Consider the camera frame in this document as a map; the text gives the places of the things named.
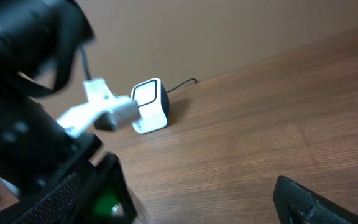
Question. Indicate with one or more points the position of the white barcode scanner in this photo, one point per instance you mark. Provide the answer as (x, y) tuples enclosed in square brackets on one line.
[(154, 105)]

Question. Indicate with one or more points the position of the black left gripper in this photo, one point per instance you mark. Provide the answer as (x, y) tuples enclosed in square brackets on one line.
[(36, 170)]

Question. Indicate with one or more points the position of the green lid jar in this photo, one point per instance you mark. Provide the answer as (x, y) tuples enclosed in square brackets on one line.
[(106, 204)]

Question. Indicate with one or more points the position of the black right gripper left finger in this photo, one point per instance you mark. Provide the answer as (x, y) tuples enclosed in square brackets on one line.
[(55, 206)]

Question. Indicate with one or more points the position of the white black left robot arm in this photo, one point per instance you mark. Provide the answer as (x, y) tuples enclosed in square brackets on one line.
[(38, 42)]

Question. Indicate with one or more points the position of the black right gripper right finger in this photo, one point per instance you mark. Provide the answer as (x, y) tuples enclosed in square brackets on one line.
[(295, 203)]

